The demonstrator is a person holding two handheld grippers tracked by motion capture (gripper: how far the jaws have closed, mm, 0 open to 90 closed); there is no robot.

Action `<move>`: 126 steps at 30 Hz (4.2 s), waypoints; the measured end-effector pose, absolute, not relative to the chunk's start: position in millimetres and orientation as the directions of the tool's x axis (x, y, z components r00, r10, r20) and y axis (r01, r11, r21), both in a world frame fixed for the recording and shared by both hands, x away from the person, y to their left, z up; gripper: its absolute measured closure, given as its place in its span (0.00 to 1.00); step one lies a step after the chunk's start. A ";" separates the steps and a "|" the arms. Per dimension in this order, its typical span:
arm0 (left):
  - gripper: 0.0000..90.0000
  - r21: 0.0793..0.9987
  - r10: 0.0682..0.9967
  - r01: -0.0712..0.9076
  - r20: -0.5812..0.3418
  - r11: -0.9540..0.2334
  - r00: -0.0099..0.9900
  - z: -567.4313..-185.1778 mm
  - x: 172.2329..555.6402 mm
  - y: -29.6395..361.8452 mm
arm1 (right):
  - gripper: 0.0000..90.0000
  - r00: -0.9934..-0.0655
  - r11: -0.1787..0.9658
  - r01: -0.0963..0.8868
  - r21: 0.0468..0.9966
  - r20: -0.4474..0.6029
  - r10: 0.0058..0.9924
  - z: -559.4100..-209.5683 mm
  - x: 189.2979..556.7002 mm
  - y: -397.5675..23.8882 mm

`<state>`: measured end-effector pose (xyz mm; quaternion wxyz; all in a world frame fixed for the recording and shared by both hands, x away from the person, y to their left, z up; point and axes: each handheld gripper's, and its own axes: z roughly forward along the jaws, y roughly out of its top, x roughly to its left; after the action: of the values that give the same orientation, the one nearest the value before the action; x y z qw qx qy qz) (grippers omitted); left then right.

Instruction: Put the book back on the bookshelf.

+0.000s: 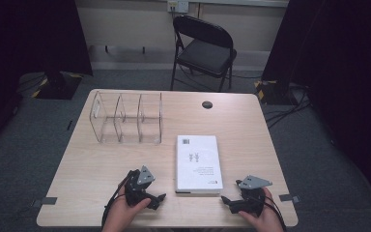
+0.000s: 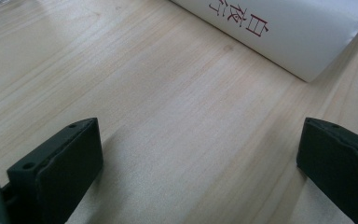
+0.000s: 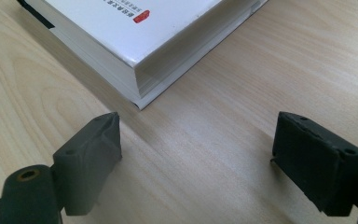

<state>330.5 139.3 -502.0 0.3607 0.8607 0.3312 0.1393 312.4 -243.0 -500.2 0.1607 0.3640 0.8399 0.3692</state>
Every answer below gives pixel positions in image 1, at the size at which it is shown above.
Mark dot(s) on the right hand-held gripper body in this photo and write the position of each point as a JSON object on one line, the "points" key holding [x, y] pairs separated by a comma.
{"points": [[254, 196]]}

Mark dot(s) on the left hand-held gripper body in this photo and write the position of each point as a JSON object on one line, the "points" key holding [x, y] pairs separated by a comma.
{"points": [[134, 191]]}

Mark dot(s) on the white book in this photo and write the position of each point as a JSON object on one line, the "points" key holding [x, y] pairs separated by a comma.
{"points": [[199, 164]]}

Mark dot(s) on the clear acrylic file rack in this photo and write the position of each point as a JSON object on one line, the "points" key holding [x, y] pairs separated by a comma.
{"points": [[127, 129]]}

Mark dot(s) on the person's right hand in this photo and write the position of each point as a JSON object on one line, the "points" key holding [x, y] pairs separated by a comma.
{"points": [[265, 220]]}

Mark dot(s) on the person's left hand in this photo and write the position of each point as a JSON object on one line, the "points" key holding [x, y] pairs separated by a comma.
{"points": [[120, 216]]}

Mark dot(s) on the grey tape strip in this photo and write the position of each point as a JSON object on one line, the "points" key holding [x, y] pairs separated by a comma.
{"points": [[289, 198], [45, 201]]}

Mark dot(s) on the small black floor object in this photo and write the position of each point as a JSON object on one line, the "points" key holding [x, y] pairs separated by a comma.
{"points": [[69, 125]]}

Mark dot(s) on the black round table grommet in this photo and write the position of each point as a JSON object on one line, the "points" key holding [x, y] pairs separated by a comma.
{"points": [[207, 104]]}

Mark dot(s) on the yellow-black striped stand base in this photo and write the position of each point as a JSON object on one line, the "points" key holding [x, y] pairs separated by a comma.
{"points": [[270, 92]]}

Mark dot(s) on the black stand base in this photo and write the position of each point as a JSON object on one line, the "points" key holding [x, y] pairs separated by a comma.
{"points": [[58, 87]]}

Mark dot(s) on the dark curtain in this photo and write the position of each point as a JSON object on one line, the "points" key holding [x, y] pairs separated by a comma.
{"points": [[29, 38], [344, 80]]}

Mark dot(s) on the black folding chair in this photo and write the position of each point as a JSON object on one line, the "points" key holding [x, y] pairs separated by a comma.
{"points": [[206, 54]]}

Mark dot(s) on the white wall socket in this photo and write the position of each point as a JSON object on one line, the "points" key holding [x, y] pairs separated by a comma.
{"points": [[178, 5]]}

